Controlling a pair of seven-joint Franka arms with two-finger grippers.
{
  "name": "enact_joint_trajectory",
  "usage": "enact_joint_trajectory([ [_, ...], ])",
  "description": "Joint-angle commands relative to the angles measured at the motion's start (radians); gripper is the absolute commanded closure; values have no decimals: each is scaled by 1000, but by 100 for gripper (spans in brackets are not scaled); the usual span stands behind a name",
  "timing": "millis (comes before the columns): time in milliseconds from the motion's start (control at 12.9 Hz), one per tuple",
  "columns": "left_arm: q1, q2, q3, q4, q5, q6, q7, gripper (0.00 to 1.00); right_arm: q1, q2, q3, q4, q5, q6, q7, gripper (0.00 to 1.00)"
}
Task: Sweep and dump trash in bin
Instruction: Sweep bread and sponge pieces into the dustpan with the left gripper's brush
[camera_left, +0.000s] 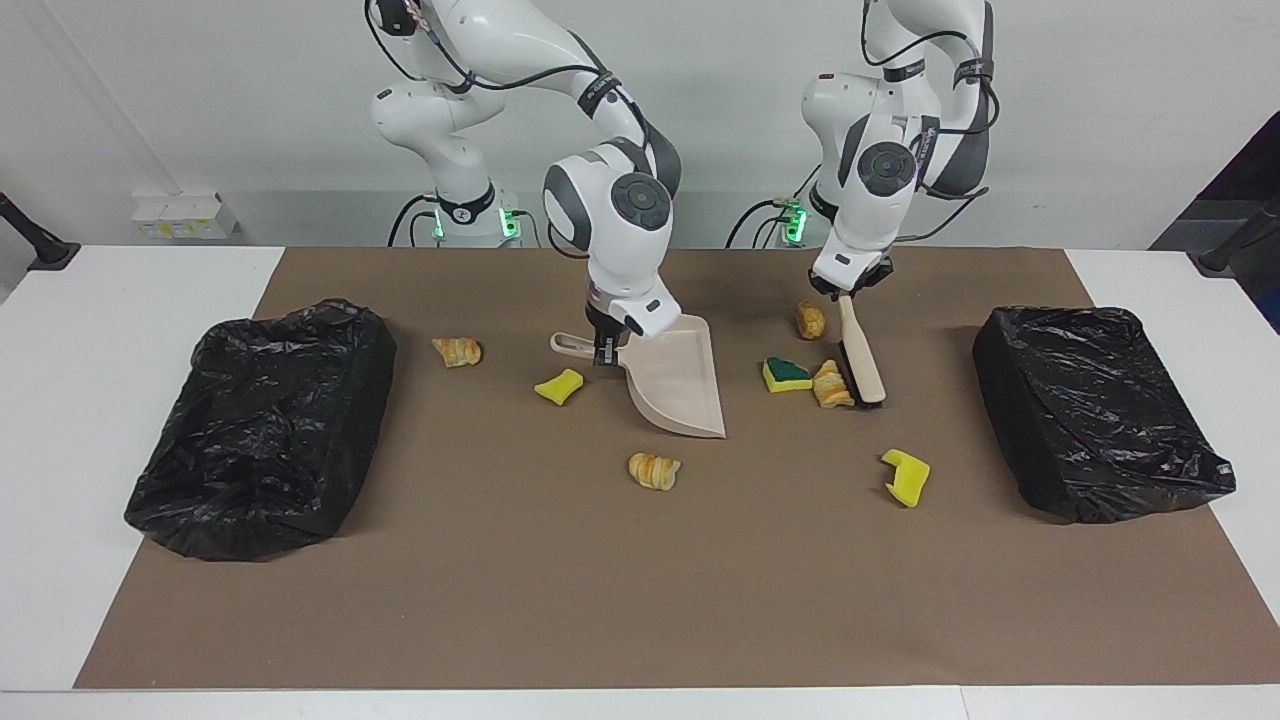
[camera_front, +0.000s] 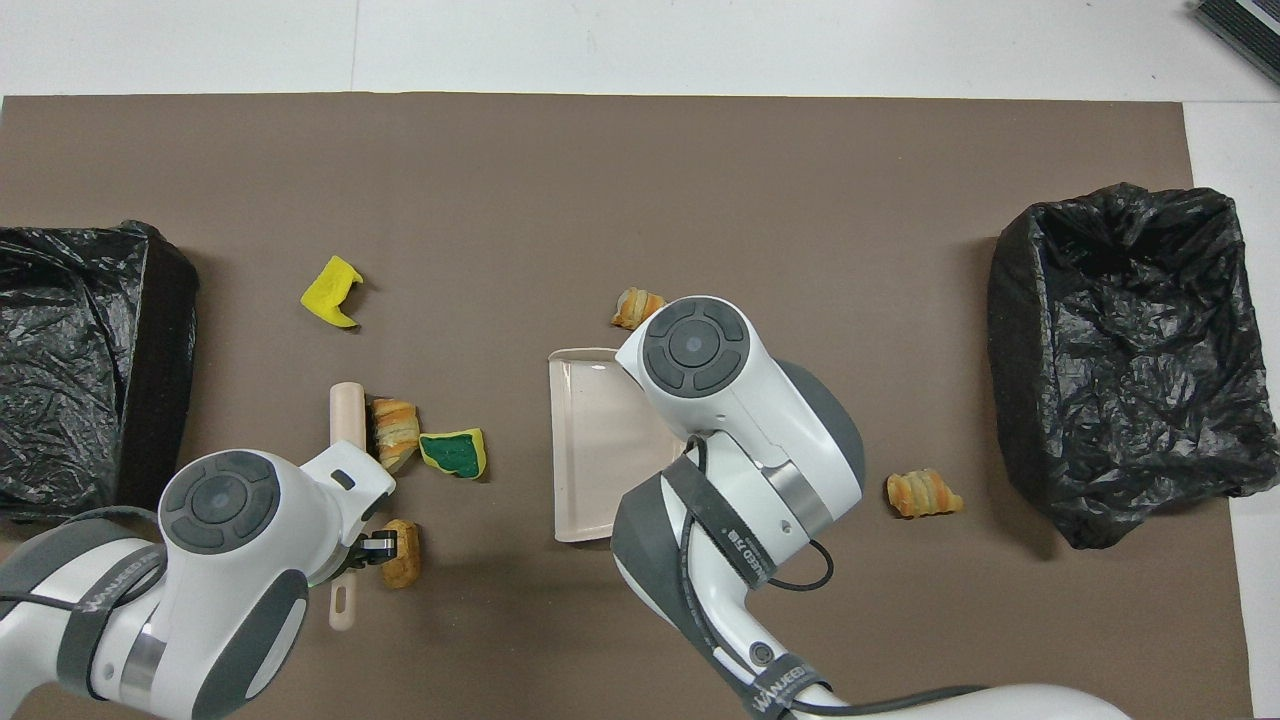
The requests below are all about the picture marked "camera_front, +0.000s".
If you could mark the black bag lined bin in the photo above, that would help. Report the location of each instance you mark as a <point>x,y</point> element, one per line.
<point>70,370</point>
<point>1130,360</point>

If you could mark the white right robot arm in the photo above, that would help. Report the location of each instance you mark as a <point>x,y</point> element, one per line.
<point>740,420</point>

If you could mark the yellow sponge piece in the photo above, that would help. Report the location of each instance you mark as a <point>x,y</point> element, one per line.
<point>330,295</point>

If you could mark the black ridged device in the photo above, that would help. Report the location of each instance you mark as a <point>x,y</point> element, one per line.
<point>1250,30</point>

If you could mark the beige hand brush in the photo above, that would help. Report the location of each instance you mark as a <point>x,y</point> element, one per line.
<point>347,420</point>

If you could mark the beige plastic dustpan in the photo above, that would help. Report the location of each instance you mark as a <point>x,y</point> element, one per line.
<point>590,450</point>

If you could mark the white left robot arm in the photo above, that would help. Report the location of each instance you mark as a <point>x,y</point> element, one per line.
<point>230,560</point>

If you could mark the green and yellow sponge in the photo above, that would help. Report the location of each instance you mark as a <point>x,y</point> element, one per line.
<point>455,455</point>

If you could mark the brown paper table mat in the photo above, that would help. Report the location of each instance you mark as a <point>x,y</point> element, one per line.
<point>700,180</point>

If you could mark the golden croissant piece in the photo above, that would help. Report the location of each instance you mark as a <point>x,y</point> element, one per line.
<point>635,308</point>
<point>395,430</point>
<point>922,494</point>

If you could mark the brown bread roll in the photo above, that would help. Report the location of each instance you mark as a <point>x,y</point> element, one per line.
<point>403,560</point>

